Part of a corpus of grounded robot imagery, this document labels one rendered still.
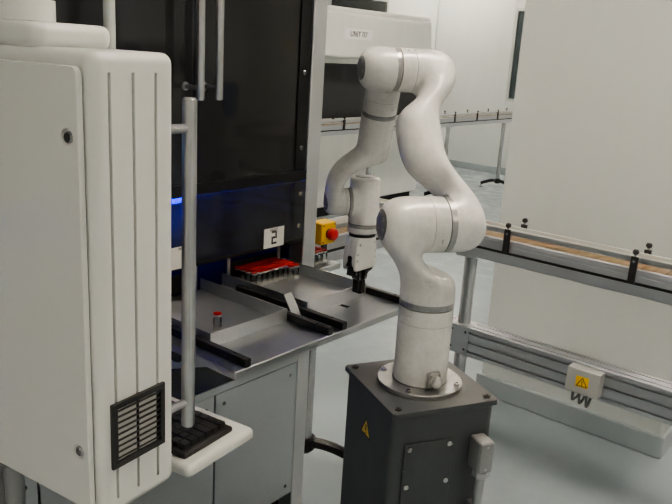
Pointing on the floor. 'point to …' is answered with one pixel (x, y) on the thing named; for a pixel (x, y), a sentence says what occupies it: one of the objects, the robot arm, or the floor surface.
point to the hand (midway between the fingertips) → (358, 285)
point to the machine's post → (304, 253)
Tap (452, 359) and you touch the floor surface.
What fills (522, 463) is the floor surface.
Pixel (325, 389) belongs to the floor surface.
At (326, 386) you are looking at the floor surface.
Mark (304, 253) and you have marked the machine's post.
